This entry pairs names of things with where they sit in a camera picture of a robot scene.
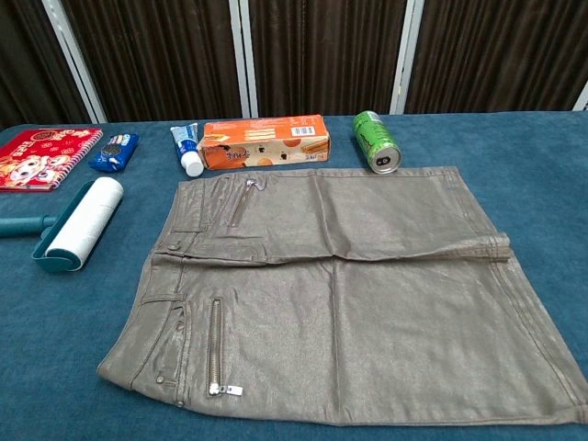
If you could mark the grey-brown shiny skirt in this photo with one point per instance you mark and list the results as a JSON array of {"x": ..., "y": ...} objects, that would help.
[{"x": 344, "y": 298}]

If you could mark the white blue toothpaste tube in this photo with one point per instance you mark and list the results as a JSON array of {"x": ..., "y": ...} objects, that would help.
[{"x": 186, "y": 144}]

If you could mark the green drink can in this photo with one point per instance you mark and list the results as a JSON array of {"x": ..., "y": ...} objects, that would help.
[{"x": 374, "y": 138}]

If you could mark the white screen frame post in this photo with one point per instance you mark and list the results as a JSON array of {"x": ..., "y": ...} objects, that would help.
[
  {"x": 582, "y": 98},
  {"x": 404, "y": 59},
  {"x": 234, "y": 46},
  {"x": 73, "y": 59}
]

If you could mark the red spiral notebook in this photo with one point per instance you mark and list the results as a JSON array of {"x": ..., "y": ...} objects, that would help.
[{"x": 37, "y": 156}]

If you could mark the dark brown curtain panel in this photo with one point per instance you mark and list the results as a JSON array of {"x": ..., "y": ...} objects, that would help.
[
  {"x": 23, "y": 59},
  {"x": 496, "y": 55},
  {"x": 161, "y": 59},
  {"x": 321, "y": 55}
]

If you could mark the orange biscuit box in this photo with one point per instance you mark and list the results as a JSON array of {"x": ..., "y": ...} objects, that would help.
[{"x": 262, "y": 147}]

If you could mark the blue cookie pack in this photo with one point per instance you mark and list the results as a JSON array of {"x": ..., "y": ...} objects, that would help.
[{"x": 112, "y": 154}]

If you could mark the blue table cloth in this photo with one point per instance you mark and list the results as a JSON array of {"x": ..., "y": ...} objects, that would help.
[{"x": 528, "y": 184}]

